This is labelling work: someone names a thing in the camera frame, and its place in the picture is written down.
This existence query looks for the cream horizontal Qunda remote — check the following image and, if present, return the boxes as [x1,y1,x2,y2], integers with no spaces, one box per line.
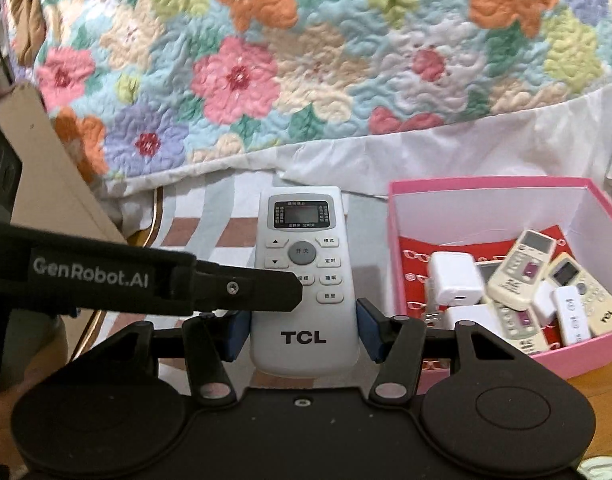
[492,301,549,356]

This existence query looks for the white charger block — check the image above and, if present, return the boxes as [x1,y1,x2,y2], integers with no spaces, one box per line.
[443,304,502,336]

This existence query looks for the white TCL remote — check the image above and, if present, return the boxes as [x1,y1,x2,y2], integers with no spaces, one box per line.
[250,186,359,378]

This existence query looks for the small white fan remote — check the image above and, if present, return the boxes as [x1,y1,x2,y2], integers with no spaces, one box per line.
[551,286,591,347]

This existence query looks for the small white adapter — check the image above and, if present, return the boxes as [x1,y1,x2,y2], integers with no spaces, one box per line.
[532,280,556,327]

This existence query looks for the white charger with prongs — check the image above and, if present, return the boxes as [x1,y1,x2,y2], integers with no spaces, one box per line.
[425,252,485,307]

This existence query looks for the cream TCL remote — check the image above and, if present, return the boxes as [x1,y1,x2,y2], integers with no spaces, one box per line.
[546,252,612,337]

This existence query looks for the keys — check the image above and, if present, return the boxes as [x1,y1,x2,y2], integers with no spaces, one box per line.
[422,278,444,328]

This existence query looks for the person left hand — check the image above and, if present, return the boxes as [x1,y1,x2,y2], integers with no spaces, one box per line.
[0,311,68,429]

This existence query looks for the striped checkered floor mat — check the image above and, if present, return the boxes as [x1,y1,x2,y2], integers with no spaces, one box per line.
[70,169,393,391]

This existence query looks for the beige wooden cabinet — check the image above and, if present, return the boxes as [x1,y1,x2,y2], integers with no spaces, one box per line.
[0,84,125,244]

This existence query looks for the pink cardboard box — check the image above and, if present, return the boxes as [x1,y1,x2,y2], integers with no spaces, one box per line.
[386,174,612,395]

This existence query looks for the floral quilted bedspread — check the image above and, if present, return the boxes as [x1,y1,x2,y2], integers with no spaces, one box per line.
[0,0,612,181]

